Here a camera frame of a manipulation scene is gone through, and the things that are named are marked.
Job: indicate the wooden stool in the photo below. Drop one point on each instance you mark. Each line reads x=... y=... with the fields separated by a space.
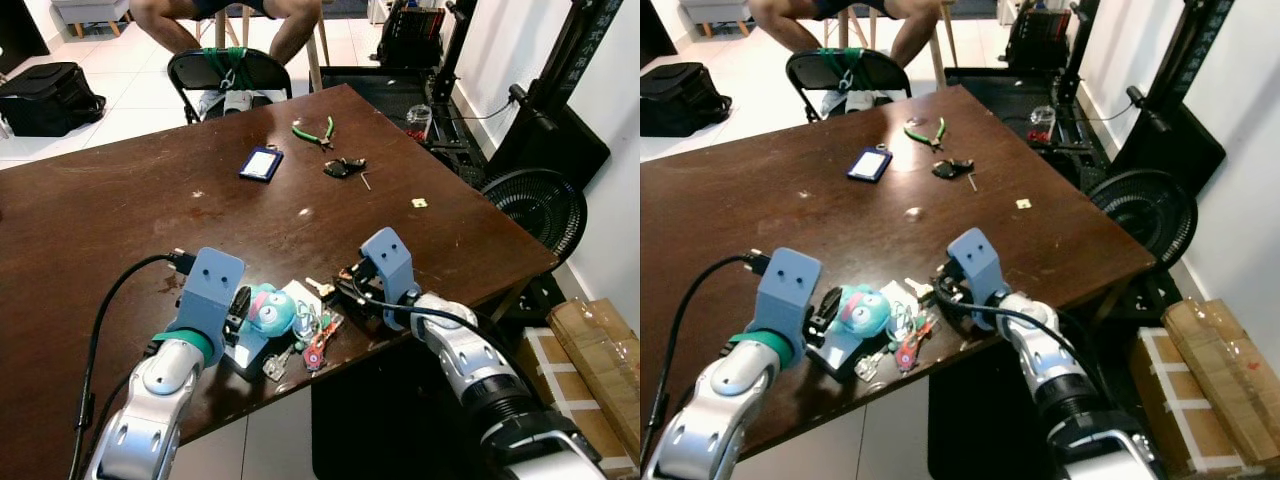
x=318 y=60
x=940 y=55

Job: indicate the clear glass cup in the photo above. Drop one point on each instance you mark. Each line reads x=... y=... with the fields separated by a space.
x=418 y=120
x=1043 y=120

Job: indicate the grey ottoman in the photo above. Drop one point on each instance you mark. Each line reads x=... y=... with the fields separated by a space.
x=90 y=12
x=715 y=12

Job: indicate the white key tag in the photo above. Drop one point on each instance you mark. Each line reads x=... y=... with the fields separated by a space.
x=898 y=300
x=302 y=300

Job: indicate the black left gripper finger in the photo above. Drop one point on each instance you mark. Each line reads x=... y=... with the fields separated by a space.
x=245 y=358
x=830 y=358

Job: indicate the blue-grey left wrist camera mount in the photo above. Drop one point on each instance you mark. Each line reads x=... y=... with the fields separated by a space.
x=210 y=290
x=788 y=290

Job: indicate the black floor fan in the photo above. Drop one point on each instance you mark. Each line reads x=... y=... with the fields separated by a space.
x=535 y=210
x=1145 y=212

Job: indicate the brown taped cardboard box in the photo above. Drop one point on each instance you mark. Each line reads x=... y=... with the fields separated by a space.
x=600 y=360
x=1225 y=360

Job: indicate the black folding chair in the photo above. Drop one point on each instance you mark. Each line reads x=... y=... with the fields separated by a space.
x=200 y=68
x=815 y=68

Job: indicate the blue card holder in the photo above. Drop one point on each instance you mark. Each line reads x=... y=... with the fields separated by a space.
x=869 y=164
x=261 y=164

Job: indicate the cardboard box with white tape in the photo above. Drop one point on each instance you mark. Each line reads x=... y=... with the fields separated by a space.
x=560 y=400
x=1175 y=410

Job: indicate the seated person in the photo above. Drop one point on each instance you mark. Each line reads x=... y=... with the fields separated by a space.
x=785 y=20
x=170 y=20

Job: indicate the black car key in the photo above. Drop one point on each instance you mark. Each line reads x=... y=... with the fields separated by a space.
x=950 y=168
x=342 y=167

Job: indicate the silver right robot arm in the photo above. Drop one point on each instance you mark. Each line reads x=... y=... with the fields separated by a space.
x=1050 y=365
x=470 y=365

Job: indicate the black fabric bag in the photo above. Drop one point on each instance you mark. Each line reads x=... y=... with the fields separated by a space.
x=680 y=100
x=45 y=100

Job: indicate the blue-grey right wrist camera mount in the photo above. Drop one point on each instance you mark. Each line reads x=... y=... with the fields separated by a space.
x=977 y=265
x=388 y=265

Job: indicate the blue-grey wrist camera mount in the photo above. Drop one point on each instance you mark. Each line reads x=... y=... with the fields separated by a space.
x=388 y=265
x=977 y=265
x=210 y=290
x=788 y=290

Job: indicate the black upright metal stand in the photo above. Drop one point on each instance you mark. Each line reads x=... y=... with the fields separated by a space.
x=1180 y=130
x=560 y=120

